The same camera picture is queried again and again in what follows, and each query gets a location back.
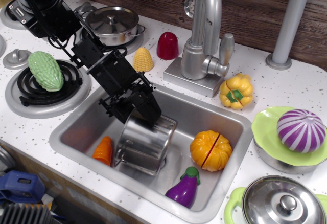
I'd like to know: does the silver stove knob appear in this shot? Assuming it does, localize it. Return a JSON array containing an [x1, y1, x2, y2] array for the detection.
[[3, 49, 31, 70], [74, 2, 97, 19]]

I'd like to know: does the light green toy pot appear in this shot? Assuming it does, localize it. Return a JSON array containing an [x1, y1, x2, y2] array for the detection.
[[223, 187, 326, 224]]

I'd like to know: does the steel pot lid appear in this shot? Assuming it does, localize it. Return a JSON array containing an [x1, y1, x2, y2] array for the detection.
[[241, 176, 326, 224]]

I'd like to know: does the light green toy plate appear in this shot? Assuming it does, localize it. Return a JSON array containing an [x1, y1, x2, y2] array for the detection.
[[251, 106, 326, 166]]

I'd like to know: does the purple toy eggplant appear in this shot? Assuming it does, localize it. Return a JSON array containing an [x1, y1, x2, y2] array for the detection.
[[165, 166, 201, 209]]

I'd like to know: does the green toy bitter melon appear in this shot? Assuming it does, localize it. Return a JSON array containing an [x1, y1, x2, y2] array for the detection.
[[28, 51, 64, 92]]

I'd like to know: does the purple striped toy onion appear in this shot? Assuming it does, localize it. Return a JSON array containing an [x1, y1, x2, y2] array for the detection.
[[276, 109, 326, 153]]

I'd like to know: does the yellow toy corn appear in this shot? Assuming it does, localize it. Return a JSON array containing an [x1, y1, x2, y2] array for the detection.
[[132, 47, 154, 72]]

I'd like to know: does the stainless steel pot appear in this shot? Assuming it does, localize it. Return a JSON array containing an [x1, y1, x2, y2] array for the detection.
[[114, 110, 177, 176]]

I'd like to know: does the red toy pepper half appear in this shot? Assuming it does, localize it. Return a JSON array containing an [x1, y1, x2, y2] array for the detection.
[[156, 32, 179, 60]]

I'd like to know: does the yellow sponge piece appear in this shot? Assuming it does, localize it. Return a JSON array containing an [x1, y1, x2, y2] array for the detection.
[[37, 202, 53, 210]]

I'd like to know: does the orange toy pumpkin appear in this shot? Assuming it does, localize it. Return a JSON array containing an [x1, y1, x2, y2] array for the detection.
[[190, 130, 233, 172]]

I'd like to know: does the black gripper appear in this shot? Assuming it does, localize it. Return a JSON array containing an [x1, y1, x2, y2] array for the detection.
[[86, 51, 161, 126]]

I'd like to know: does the yellow toy bell pepper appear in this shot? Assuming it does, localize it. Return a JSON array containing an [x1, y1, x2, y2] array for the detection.
[[219, 73, 253, 109]]

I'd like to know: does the stainless steel sink basin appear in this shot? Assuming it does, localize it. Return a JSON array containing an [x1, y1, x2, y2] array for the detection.
[[50, 86, 252, 223]]

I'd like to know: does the small lidded steel pan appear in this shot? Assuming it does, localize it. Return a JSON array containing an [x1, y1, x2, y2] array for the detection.
[[85, 6, 146, 47]]

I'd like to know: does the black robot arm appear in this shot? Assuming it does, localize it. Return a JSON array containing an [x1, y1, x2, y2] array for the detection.
[[10, 0, 161, 126]]

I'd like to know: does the grey vertical pole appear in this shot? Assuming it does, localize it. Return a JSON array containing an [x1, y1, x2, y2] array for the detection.
[[266, 0, 308, 71]]

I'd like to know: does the silver stove knob front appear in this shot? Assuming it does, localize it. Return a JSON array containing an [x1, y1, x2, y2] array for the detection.
[[3, 49, 31, 70]]

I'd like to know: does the front black coil burner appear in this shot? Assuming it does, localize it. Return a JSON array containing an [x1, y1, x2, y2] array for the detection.
[[5, 60, 91, 119]]

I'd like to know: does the orange toy carrot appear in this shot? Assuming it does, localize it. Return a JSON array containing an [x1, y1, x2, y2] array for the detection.
[[92, 136, 112, 167]]

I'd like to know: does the steel bowl under plate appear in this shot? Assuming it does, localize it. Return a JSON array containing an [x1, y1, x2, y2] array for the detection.
[[254, 140, 326, 174]]

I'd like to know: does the silver stove knob back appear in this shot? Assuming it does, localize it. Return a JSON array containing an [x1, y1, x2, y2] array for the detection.
[[74, 2, 97, 19]]

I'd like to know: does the blue clamp tool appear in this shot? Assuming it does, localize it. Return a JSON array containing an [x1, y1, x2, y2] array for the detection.
[[1, 170, 45, 204]]

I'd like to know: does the silver toy faucet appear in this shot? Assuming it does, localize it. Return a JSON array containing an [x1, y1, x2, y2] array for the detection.
[[163, 0, 235, 98]]

